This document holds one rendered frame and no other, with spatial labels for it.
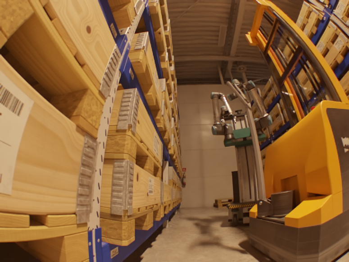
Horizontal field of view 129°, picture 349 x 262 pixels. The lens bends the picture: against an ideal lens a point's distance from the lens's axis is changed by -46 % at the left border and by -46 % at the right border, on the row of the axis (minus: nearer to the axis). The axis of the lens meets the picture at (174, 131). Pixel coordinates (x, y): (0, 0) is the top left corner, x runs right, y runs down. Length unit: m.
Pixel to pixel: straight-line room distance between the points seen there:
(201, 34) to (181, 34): 1.02
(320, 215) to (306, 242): 0.14
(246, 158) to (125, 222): 2.20
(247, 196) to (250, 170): 0.40
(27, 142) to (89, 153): 0.18
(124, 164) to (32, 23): 0.53
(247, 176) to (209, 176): 4.17
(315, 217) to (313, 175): 0.24
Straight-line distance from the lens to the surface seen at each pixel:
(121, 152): 0.62
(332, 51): 3.45
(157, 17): 1.86
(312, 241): 0.84
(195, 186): 6.48
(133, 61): 0.94
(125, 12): 0.77
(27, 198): 0.28
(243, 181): 2.51
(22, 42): 0.40
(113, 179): 0.62
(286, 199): 1.05
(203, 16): 8.22
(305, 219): 0.81
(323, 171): 0.88
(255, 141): 1.18
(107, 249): 0.66
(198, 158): 6.66
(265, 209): 1.11
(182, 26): 8.40
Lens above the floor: 0.49
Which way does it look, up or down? 24 degrees up
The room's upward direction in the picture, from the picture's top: straight up
